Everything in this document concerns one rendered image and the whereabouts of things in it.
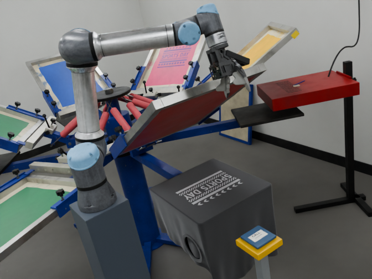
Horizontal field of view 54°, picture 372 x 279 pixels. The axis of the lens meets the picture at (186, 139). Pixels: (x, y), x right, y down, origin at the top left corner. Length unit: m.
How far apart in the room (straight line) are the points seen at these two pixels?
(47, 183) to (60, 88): 1.36
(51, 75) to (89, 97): 2.33
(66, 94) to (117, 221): 2.22
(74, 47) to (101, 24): 4.93
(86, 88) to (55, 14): 4.62
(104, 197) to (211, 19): 0.76
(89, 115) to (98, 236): 0.46
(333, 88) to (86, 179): 1.88
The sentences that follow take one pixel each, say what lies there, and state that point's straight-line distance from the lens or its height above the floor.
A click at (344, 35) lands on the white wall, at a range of 3.56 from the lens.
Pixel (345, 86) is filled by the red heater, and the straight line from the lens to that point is 2.76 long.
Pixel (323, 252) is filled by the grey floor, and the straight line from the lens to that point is 2.93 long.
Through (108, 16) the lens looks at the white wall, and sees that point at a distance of 6.26.
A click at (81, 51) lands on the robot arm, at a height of 1.77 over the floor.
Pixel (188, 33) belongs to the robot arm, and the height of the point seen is 1.76.
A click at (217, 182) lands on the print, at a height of 0.95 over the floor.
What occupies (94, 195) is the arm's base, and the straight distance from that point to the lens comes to 1.42.
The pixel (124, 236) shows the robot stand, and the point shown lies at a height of 1.06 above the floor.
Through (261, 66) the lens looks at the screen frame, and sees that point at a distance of 1.71.
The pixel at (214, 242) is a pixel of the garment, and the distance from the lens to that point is 1.75.
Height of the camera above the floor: 1.89
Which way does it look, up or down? 22 degrees down
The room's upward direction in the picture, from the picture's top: 11 degrees counter-clockwise
